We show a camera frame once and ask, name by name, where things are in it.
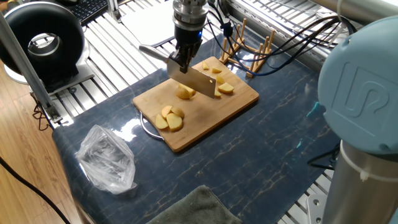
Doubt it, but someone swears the steel cleaver knife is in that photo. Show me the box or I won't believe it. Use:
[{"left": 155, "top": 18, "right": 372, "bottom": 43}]
[{"left": 139, "top": 44, "right": 217, "bottom": 100}]

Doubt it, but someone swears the black gripper cable bundle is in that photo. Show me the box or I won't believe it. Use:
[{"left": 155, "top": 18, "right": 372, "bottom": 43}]
[{"left": 207, "top": 0, "right": 357, "bottom": 77}]

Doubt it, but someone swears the white paper pad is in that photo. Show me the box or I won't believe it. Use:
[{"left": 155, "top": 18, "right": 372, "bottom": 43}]
[{"left": 120, "top": 0, "right": 206, "bottom": 50}]

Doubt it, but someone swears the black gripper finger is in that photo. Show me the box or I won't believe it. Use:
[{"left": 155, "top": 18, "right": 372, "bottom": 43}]
[
  {"left": 169, "top": 46, "right": 190, "bottom": 75},
  {"left": 188, "top": 41, "right": 203, "bottom": 65}
]

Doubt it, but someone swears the dark blue marbled mat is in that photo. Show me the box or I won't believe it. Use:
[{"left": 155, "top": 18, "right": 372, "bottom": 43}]
[{"left": 52, "top": 26, "right": 341, "bottom": 224}]

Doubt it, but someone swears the tangled black cable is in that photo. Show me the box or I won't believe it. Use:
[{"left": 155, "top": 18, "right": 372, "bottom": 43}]
[{"left": 32, "top": 93, "right": 53, "bottom": 131}]

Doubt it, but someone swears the perforated aluminium plate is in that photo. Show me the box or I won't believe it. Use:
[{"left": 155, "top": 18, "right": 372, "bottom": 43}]
[{"left": 307, "top": 194, "right": 327, "bottom": 224}]

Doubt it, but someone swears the slanted aluminium post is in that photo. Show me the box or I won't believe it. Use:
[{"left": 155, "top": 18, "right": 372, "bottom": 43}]
[{"left": 0, "top": 12, "right": 63, "bottom": 124}]

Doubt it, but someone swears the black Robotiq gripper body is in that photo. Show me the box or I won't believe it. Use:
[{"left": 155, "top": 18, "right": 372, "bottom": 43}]
[{"left": 174, "top": 26, "right": 204, "bottom": 48}]

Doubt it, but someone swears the clear plastic bag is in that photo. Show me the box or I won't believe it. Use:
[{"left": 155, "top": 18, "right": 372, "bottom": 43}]
[{"left": 75, "top": 124, "right": 137, "bottom": 195}]

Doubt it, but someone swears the wooden peg rack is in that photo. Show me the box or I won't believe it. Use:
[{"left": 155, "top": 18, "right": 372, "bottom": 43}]
[{"left": 218, "top": 17, "right": 277, "bottom": 78}]

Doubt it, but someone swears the black ring-shaped device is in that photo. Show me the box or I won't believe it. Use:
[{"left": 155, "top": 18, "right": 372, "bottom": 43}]
[{"left": 0, "top": 1, "right": 96, "bottom": 96}]

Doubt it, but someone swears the short aluminium post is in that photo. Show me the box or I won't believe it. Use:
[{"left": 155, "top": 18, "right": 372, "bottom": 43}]
[{"left": 107, "top": 0, "right": 123, "bottom": 23}]

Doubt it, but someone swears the grey-green towel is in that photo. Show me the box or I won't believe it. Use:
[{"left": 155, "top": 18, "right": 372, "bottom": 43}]
[{"left": 146, "top": 185, "right": 243, "bottom": 224}]

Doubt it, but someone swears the potato half with skin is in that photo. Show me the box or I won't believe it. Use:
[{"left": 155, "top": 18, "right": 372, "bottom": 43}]
[{"left": 175, "top": 86, "right": 192, "bottom": 100}]

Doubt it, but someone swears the black floor cable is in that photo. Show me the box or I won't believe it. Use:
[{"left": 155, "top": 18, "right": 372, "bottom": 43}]
[{"left": 0, "top": 155, "right": 72, "bottom": 224}]

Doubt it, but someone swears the wooden cutting board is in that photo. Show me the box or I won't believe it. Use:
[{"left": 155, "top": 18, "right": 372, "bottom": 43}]
[{"left": 132, "top": 56, "right": 260, "bottom": 153}]

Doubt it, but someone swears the hanging black cable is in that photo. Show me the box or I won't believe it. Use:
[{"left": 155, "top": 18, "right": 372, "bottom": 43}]
[{"left": 307, "top": 143, "right": 341, "bottom": 170}]

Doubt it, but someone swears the black keyboard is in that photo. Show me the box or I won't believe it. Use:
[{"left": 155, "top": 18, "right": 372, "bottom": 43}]
[{"left": 67, "top": 0, "right": 109, "bottom": 25}]

